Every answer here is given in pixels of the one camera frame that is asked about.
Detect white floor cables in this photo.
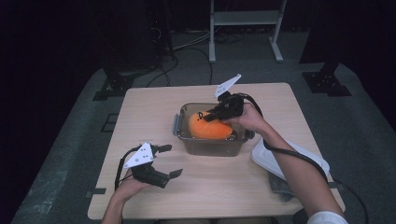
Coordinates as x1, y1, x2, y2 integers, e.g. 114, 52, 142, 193
172, 31, 213, 51

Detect person's white shirt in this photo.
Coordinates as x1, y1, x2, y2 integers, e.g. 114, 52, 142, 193
306, 210, 347, 224

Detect black stand base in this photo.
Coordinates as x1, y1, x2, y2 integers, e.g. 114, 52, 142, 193
300, 60, 353, 97
92, 66, 157, 102

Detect clear plastic storage box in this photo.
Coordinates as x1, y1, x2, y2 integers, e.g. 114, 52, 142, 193
172, 102, 256, 158

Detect orange plush toy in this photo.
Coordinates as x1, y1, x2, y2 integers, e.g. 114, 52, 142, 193
188, 110, 234, 140

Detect white metal stand frame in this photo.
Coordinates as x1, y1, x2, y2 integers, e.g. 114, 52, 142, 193
208, 0, 288, 63

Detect black equipment rack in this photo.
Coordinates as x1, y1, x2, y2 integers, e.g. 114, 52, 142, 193
148, 0, 176, 62

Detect white box lid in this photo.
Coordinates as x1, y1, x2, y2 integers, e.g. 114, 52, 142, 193
250, 137, 331, 182

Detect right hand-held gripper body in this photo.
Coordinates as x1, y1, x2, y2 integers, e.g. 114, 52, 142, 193
214, 73, 246, 120

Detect black chair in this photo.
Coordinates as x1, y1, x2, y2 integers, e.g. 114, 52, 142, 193
293, 209, 310, 224

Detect black floor cable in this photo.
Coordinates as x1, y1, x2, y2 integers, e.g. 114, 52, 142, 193
181, 46, 216, 85
145, 55, 180, 88
334, 178, 370, 224

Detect left hand-held gripper cable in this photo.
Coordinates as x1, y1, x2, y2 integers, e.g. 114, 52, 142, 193
114, 146, 144, 191

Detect right hand-held gripper cable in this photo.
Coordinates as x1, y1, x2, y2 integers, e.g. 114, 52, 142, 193
237, 92, 330, 184

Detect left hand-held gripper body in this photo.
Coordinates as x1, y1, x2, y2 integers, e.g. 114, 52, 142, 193
122, 142, 171, 189

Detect person's left hand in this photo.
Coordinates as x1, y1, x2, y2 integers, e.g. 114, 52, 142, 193
113, 176, 153, 203

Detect person's right hand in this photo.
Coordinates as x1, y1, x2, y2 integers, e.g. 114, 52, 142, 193
232, 103, 269, 134

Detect black tape strip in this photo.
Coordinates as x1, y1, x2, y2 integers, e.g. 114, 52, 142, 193
328, 181, 346, 191
85, 188, 107, 199

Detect grey fluffy cloth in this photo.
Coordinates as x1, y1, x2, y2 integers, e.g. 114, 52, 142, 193
268, 172, 296, 203

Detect hand-held gripper cable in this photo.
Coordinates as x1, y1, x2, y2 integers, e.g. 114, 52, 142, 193
237, 92, 330, 184
114, 146, 144, 191

